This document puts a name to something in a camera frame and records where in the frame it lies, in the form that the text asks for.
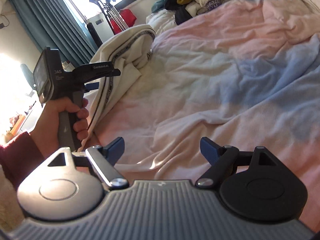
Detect white quilted duvet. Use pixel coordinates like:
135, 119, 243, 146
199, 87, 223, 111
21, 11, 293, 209
146, 9, 177, 35

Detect black garment in pile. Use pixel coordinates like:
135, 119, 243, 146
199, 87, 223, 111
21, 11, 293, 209
175, 7, 193, 25

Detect teal curtain left of window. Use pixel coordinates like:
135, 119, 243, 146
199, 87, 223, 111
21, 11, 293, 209
9, 0, 97, 67

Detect cream trousers with black stripe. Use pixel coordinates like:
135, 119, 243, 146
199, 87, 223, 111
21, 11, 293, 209
76, 24, 156, 152

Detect red bag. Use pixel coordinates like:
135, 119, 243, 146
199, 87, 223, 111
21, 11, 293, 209
111, 9, 137, 34

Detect dark red left sleeve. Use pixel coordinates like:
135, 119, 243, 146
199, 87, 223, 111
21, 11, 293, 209
1, 132, 44, 189

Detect cream fleece right sleeve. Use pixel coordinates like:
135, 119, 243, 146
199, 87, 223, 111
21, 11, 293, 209
0, 167, 24, 232

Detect person's left hand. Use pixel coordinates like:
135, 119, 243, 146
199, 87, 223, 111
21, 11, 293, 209
29, 97, 89, 158

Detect black tripod stand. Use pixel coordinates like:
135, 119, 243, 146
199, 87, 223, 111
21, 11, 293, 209
89, 0, 129, 35

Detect white appliance by window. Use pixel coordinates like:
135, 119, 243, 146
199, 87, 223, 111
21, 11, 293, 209
87, 12, 114, 47

